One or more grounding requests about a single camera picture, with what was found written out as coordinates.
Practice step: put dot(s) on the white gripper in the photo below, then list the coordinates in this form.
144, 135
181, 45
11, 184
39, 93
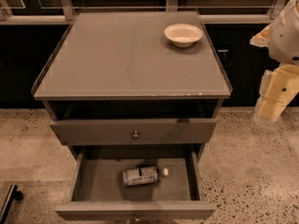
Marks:
285, 37

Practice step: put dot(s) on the metal railing frame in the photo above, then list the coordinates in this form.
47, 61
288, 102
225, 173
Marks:
210, 11

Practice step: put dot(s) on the round metal top knob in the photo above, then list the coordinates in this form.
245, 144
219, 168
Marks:
135, 135

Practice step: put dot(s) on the round metal middle knob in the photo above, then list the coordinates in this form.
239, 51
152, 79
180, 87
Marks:
137, 219

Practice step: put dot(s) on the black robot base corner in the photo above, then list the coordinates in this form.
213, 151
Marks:
13, 194

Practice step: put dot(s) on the blue plastic bottle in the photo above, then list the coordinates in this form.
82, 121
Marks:
143, 176

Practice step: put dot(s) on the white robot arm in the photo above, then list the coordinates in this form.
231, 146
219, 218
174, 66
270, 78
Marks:
283, 44

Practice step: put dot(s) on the grey top drawer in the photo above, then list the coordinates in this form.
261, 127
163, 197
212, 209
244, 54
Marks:
84, 132

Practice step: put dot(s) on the grey drawer cabinet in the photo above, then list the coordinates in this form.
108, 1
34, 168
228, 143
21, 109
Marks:
120, 65

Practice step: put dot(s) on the open grey middle drawer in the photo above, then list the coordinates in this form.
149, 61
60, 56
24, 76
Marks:
97, 191

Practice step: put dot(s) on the white paper bowl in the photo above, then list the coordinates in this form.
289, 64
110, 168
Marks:
183, 35

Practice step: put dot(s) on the dark cabinet handle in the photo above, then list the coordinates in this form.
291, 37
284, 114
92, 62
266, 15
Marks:
223, 53

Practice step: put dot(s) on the round metal knob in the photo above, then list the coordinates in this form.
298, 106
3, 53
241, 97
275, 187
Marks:
137, 219
135, 135

